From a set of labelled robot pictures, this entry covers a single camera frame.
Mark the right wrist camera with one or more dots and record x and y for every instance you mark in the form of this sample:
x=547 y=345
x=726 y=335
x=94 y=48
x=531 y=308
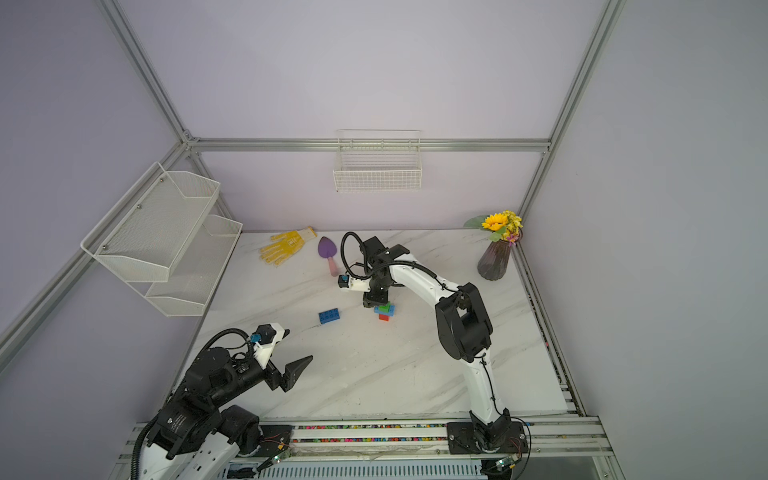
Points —
x=350 y=283

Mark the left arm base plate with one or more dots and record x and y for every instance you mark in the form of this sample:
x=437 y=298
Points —
x=275 y=439

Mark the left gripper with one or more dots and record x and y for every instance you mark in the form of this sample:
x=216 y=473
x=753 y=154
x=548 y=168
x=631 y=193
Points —
x=288 y=379

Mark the white mesh lower shelf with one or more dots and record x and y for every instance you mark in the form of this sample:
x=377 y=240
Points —
x=191 y=286

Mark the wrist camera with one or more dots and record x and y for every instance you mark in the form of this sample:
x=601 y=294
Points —
x=350 y=283
x=262 y=341

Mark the purple garden trowel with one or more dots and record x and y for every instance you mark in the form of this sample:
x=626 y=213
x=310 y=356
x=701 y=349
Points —
x=328 y=250

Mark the sunflower bouquet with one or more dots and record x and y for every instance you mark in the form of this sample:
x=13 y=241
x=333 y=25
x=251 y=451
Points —
x=505 y=226

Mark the yellow work glove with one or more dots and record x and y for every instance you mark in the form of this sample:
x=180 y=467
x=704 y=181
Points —
x=285 y=245

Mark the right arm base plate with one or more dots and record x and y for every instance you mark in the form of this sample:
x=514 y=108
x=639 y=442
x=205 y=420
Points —
x=501 y=437

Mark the white wire wall basket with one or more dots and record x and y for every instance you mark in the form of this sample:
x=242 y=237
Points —
x=378 y=161

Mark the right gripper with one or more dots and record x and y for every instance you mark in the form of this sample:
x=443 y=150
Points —
x=377 y=299

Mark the dark glass vase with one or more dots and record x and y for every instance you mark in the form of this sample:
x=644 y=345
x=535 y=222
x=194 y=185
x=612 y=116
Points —
x=493 y=263

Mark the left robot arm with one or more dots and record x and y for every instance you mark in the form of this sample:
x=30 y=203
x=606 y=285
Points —
x=199 y=429

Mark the dark blue lego brick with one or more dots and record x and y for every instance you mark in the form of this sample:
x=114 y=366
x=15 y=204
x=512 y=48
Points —
x=328 y=316

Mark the white mesh shelf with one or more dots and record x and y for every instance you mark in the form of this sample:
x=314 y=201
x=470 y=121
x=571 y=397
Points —
x=191 y=286
x=143 y=238

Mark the white mesh upper shelf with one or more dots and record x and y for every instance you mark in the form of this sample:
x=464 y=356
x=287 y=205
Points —
x=143 y=238

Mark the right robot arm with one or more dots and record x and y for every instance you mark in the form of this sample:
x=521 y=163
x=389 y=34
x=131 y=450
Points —
x=462 y=322

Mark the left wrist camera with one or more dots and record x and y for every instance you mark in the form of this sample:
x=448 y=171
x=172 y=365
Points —
x=262 y=341

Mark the light blue lego brick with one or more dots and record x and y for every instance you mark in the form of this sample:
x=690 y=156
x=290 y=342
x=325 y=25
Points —
x=387 y=313

